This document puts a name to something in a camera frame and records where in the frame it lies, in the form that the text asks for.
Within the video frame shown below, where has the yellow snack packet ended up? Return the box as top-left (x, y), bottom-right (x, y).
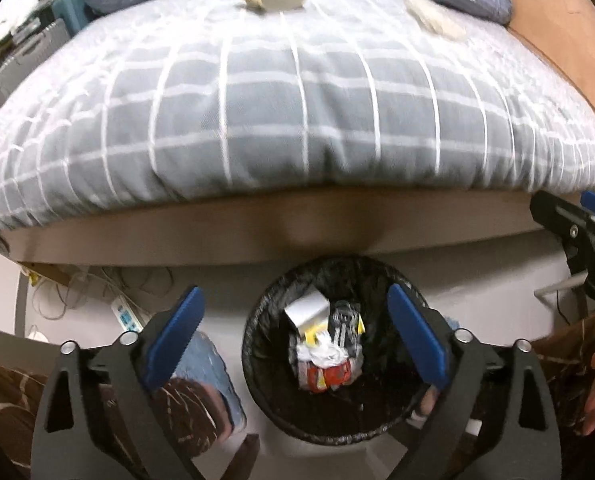
top-left (300, 319), bottom-right (365, 346)

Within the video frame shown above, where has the blue slipper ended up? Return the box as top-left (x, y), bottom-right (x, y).
top-left (174, 332), bottom-right (248, 433)

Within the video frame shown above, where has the teal suitcase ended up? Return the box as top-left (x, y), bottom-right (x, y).
top-left (52, 0), bottom-right (95, 38)

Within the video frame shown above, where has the white power strip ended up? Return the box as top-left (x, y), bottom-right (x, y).
top-left (110, 296), bottom-right (145, 333)

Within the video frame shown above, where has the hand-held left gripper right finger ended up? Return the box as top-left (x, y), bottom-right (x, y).
top-left (387, 282), bottom-right (563, 480)

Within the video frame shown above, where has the wooden headboard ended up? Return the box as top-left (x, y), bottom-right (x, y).
top-left (497, 0), bottom-right (595, 126)

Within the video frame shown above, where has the clear plastic wrapper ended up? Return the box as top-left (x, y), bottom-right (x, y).
top-left (297, 337), bottom-right (351, 366)

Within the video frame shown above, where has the person's leg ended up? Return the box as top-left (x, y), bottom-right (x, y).
top-left (470, 310), bottom-right (595, 480)
top-left (0, 360), bottom-right (228, 480)

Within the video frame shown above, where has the dark clutter pile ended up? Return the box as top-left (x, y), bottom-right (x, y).
top-left (0, 0), bottom-right (78, 66)

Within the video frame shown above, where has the grey checked bed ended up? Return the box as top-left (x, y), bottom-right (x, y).
top-left (0, 0), bottom-right (595, 266)

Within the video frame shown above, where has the black wet wipe packet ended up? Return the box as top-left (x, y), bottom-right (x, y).
top-left (330, 300), bottom-right (361, 351)

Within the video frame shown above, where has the grey suitcase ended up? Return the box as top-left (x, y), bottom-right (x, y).
top-left (0, 17), bottom-right (73, 123)

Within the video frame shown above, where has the black lined trash bin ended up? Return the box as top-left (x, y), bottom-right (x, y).
top-left (240, 255), bottom-right (445, 446)

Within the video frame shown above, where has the red plastic bag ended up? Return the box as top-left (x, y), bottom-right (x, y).
top-left (300, 360), bottom-right (361, 393)

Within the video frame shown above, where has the person's right leg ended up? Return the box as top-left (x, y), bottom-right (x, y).
top-left (470, 310), bottom-right (595, 480)

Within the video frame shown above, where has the person's left leg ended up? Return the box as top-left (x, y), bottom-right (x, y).
top-left (0, 360), bottom-right (228, 480)

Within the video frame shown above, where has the white earphone box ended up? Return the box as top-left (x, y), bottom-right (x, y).
top-left (284, 294), bottom-right (331, 333)

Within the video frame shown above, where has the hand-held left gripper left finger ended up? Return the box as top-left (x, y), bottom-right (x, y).
top-left (30, 285), bottom-right (213, 480)

